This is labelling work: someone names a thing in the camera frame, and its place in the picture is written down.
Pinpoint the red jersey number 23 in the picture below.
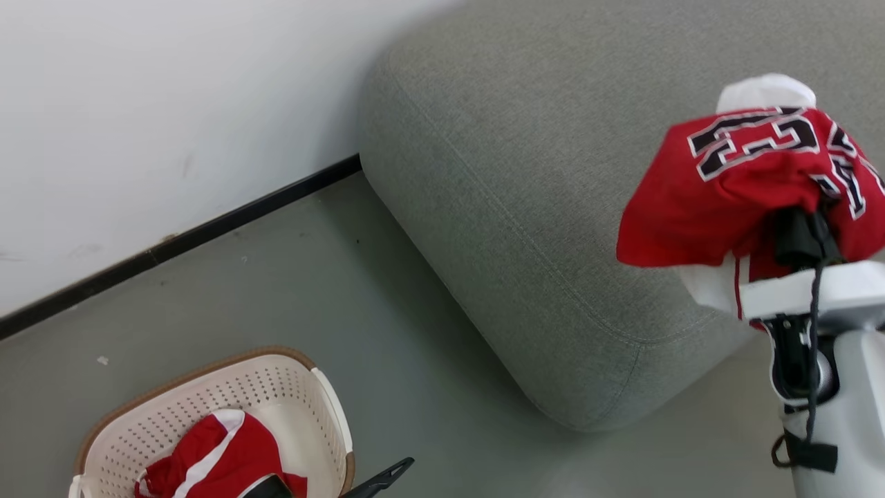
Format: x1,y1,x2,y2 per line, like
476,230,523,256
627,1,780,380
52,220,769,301
615,73,885,333

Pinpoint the grey fabric sofa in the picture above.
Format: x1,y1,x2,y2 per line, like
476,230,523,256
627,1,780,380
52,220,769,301
358,0,885,433

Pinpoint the black baseboard strip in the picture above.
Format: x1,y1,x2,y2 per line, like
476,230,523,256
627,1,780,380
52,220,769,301
0,154,362,341

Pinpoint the cream plastic laundry basket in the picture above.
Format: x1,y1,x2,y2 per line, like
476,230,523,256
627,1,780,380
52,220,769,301
68,346,357,498

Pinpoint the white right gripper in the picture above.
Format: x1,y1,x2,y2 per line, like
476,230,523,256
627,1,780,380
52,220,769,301
740,207,885,326

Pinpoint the red shorts white stripe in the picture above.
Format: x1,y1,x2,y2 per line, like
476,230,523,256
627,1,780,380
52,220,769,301
135,408,308,498

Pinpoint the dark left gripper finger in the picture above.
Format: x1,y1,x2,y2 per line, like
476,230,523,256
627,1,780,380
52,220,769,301
342,456,416,498
242,474,292,498

